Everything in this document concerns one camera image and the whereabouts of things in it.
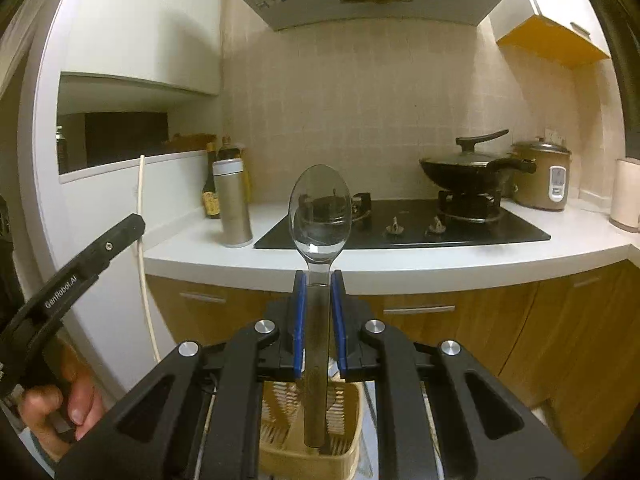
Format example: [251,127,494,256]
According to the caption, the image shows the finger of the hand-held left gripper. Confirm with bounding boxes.
[20,212,146,321]

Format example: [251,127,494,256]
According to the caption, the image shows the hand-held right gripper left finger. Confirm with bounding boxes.
[55,270,307,480]

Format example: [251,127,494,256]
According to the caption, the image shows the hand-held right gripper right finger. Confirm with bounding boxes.
[331,270,583,480]

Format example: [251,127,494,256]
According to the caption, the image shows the yellow plastic utensil basket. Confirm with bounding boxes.
[259,379,366,480]

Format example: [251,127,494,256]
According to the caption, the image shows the person's left hand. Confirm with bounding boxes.
[20,339,104,461]

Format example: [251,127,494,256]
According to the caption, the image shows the silver thermos flask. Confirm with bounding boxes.
[212,158,254,249]

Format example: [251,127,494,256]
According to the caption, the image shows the sauce bottle with yellow label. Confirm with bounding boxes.
[202,143,222,220]

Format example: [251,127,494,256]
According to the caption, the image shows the brown cardboard box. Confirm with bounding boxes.
[164,132,217,154]

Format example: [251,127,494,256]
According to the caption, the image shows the black glass gas stove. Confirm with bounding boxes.
[253,192,552,251]

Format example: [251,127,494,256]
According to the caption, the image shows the wooden lower cabinets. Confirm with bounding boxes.
[145,259,640,473]

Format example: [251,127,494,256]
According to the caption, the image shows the sauce bottle with red label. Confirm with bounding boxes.
[220,136,251,202]

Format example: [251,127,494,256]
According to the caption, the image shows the black wok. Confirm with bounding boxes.
[419,156,537,194]

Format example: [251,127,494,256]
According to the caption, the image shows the beige rice cooker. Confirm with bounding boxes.
[510,137,572,211]

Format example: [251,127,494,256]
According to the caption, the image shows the white electric kettle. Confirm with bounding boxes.
[610,158,640,234]

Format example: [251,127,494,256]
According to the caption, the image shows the white and orange wall cabinet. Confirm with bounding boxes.
[489,0,613,69]

